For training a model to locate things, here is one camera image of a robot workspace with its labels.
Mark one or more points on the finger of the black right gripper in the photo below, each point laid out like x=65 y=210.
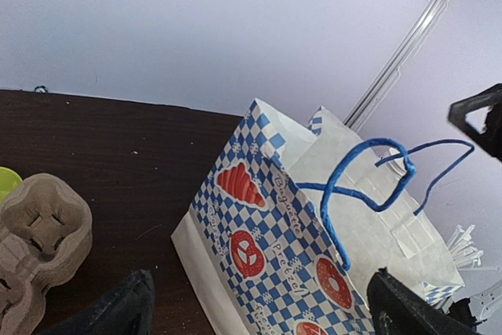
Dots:
x=479 y=118

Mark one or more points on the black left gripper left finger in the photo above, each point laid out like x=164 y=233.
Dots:
x=126 y=309

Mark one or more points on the blue checkered paper bag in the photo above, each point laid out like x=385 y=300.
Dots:
x=292 y=221

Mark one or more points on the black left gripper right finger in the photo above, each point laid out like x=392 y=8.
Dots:
x=396 y=309

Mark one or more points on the right aluminium frame post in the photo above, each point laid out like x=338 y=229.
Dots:
x=390 y=73

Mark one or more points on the cardboard cup carrier stack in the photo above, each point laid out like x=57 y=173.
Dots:
x=46 y=234

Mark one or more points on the green plastic bowl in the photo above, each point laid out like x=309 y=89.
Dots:
x=9 y=181

